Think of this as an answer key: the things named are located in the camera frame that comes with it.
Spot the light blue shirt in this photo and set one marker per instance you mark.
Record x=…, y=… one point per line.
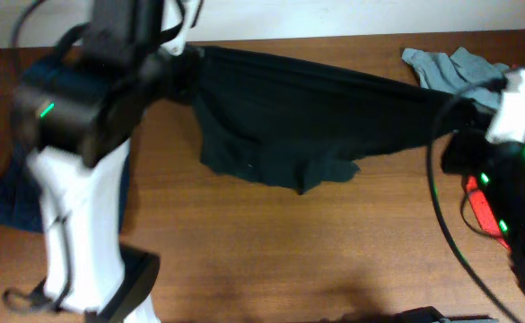
x=451, y=73

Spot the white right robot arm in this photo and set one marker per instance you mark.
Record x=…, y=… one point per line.
x=495, y=158

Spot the dark green shirt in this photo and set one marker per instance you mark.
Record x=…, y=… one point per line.
x=290, y=123

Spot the navy blue folded garment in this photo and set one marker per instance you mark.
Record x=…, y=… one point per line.
x=20, y=192

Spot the red garment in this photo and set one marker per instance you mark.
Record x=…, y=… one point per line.
x=486, y=223

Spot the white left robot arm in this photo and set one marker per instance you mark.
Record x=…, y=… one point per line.
x=73, y=115

